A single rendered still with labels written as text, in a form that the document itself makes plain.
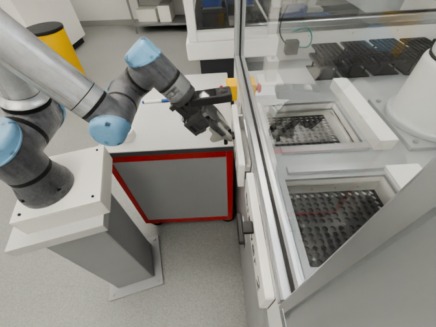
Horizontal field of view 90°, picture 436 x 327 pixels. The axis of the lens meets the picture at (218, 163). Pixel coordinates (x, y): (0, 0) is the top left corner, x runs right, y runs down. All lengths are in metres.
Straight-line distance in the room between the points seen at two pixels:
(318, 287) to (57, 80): 0.49
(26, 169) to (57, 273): 1.10
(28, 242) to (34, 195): 0.16
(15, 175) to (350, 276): 0.73
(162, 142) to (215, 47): 0.71
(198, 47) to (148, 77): 0.88
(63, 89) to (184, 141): 0.54
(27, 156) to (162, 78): 0.40
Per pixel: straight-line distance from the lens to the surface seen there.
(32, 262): 1.89
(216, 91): 0.62
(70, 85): 0.50
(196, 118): 0.62
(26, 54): 0.50
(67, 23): 4.66
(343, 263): 0.19
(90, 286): 1.62
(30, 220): 0.84
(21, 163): 0.73
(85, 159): 0.88
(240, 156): 0.61
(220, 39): 1.41
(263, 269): 0.47
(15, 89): 0.75
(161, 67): 0.56
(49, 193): 0.79
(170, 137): 0.95
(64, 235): 0.84
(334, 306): 0.22
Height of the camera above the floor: 1.38
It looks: 49 degrees down
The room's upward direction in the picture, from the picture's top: 4 degrees counter-clockwise
